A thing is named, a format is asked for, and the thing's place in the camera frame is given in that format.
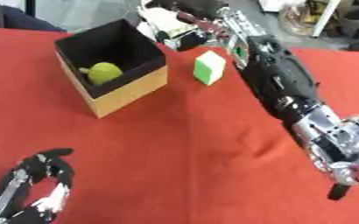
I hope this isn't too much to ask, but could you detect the black pole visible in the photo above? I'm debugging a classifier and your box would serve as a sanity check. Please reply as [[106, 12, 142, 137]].
[[25, 0, 39, 18]]

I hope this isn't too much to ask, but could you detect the person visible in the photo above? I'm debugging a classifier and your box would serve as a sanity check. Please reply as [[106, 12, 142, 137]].
[[0, 0, 68, 33]]

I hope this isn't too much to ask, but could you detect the cream white toy object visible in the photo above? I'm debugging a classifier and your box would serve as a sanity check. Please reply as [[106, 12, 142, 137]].
[[137, 6, 198, 39]]

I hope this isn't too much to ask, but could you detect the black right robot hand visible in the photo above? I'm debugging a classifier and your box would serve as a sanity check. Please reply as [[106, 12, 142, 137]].
[[135, 0, 230, 53]]

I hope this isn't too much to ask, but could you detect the green toy pear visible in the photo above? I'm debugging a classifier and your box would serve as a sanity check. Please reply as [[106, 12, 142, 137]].
[[78, 61, 126, 87]]

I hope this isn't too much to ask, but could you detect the green and white cube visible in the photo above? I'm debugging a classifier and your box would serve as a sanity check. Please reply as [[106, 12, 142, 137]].
[[192, 50, 229, 87]]

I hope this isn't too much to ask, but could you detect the white pole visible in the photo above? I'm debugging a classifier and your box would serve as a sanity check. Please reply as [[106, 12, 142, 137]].
[[311, 0, 344, 38]]

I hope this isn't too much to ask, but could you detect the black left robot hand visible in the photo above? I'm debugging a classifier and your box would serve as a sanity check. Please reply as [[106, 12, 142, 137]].
[[0, 148, 77, 224]]

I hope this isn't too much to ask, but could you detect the tan cardboard box black inside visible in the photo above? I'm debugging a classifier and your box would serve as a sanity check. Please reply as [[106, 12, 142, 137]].
[[52, 18, 169, 119]]

